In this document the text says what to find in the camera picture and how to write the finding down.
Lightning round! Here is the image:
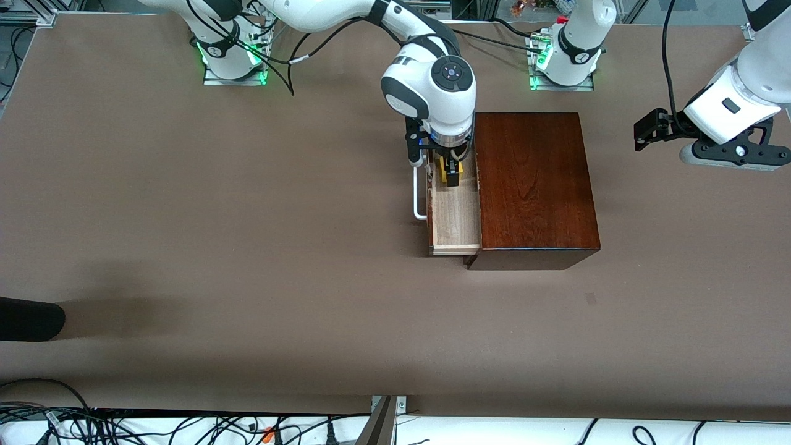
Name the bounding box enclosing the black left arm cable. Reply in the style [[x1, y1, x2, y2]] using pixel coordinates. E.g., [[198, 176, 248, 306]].
[[662, 0, 688, 122]]

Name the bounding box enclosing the dark brown wooden cabinet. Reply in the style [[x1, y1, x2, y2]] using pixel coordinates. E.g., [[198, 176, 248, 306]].
[[465, 111, 602, 271]]

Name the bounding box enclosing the silver metal bracket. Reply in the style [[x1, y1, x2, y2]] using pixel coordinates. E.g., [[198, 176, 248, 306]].
[[371, 396, 408, 417]]

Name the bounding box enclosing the black cable to arm base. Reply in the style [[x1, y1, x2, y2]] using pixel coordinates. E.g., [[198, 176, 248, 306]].
[[451, 17, 551, 52]]

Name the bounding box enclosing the black arched cable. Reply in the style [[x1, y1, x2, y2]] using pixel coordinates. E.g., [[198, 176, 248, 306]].
[[0, 378, 93, 415]]

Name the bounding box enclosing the wooden drawer with white handle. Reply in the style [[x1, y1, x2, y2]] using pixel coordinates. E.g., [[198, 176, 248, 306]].
[[412, 158, 483, 256]]

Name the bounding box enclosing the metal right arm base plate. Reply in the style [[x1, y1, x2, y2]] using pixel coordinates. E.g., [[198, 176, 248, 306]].
[[203, 19, 268, 87]]

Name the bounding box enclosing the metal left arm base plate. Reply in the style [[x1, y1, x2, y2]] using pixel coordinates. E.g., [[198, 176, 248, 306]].
[[528, 31, 595, 93]]

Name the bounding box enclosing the black cylinder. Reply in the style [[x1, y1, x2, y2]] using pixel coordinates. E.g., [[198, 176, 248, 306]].
[[0, 297, 66, 342]]

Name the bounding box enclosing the dark diagonal beam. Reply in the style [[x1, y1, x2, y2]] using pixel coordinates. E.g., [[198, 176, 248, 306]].
[[355, 396, 397, 445]]

